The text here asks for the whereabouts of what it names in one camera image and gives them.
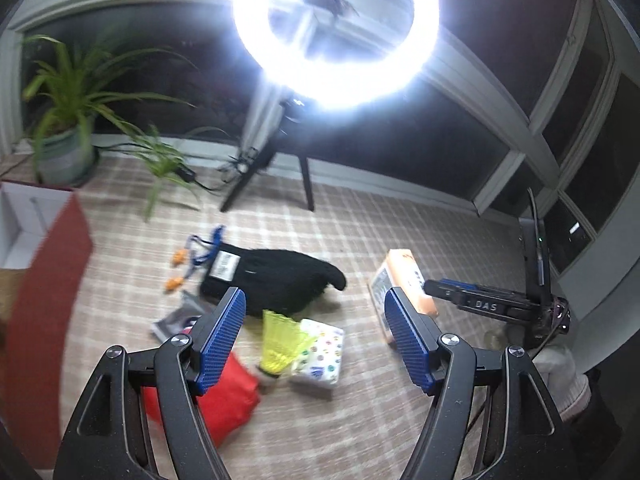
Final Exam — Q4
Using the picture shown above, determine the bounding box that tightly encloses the potted spider plant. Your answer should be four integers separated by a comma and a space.
20, 30, 236, 223

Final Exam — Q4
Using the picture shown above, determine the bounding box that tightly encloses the white framed bay window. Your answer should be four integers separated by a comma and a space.
0, 0, 640, 306

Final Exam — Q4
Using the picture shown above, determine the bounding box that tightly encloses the black tripod stand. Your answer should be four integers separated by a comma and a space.
219, 85, 316, 213

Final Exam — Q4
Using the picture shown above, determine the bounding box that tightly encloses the grey pouch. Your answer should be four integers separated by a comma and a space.
150, 290, 207, 343

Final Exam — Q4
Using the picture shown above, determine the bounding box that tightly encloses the orange tissue pack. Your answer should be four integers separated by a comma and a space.
369, 249, 441, 346

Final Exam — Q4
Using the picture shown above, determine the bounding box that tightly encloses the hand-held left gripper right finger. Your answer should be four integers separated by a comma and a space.
382, 286, 576, 480

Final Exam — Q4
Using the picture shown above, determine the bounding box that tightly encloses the red cardboard box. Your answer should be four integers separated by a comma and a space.
0, 180, 96, 471

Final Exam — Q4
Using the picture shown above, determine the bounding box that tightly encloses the yellow shuttlecock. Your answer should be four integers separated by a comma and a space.
252, 310, 320, 393

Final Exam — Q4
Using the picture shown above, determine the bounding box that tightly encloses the black knit glove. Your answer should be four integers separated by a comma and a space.
199, 242, 347, 318

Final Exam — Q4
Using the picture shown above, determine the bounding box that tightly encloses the black cable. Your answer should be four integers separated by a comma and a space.
192, 157, 261, 194

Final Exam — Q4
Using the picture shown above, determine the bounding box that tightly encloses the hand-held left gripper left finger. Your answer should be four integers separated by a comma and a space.
52, 287, 248, 480

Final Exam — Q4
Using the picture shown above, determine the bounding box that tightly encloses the printed white tissue pack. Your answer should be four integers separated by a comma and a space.
290, 317, 346, 392

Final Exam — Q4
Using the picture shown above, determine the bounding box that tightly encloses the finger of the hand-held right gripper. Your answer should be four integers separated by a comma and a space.
441, 278, 531, 301
424, 281, 543, 321

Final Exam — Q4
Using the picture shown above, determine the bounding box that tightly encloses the blue lanyard with orange clips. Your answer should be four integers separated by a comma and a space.
162, 226, 226, 293

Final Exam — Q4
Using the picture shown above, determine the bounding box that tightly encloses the red cloth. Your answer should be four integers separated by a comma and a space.
142, 327, 262, 448

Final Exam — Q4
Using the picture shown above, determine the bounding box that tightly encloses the white ring light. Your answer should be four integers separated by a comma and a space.
232, 0, 441, 111

